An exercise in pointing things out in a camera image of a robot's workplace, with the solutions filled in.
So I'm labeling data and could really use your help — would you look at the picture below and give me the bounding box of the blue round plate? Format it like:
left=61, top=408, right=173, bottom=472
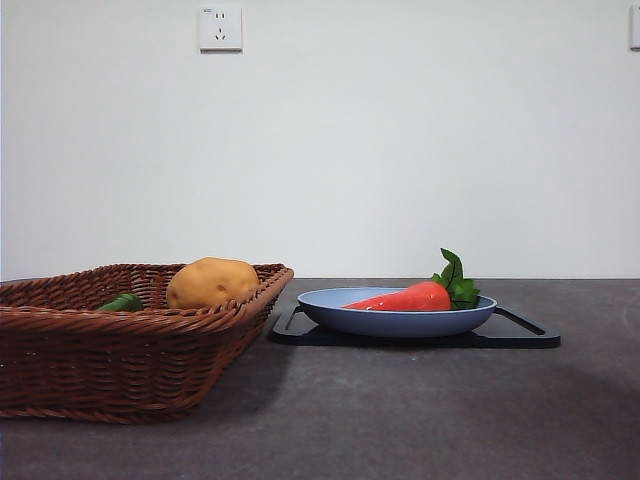
left=296, top=286, right=498, bottom=338

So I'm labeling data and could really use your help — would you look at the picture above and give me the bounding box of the orange carrot with green leaves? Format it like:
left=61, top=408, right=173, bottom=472
left=341, top=247, right=483, bottom=313

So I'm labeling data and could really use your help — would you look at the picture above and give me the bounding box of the yellow-brown potato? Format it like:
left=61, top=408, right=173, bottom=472
left=165, top=256, right=261, bottom=310

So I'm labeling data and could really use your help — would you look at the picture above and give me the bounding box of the green pepper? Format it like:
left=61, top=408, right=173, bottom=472
left=96, top=292, right=146, bottom=314

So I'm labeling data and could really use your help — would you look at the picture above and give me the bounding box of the black rectangular tray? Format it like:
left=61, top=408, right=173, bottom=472
left=269, top=303, right=563, bottom=349

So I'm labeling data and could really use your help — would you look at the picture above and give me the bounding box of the brown woven wicker basket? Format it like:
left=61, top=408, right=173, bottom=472
left=0, top=262, right=295, bottom=425

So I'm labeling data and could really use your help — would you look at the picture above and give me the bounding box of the white wall socket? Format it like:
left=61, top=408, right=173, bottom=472
left=199, top=6, right=244, bottom=53

